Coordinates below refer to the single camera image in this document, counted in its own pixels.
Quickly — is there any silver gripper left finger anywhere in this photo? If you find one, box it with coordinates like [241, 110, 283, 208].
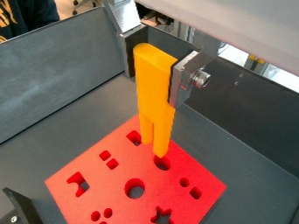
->
[102, 0, 144, 77]

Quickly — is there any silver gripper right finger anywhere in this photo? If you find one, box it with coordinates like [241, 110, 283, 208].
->
[168, 30, 221, 109]

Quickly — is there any orange two-pronged peg object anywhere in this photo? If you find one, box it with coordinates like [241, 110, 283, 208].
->
[133, 43, 176, 158]

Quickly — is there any person in dark shirt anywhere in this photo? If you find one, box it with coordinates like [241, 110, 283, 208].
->
[0, 0, 60, 43]

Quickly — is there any red board with shaped holes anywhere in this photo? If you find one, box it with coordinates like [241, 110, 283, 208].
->
[45, 117, 225, 224]

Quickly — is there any dark grey tray enclosure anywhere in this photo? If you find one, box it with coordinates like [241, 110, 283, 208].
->
[0, 9, 299, 224]

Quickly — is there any black bracket at lower left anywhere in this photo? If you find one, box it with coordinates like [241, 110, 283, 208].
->
[0, 187, 42, 224]

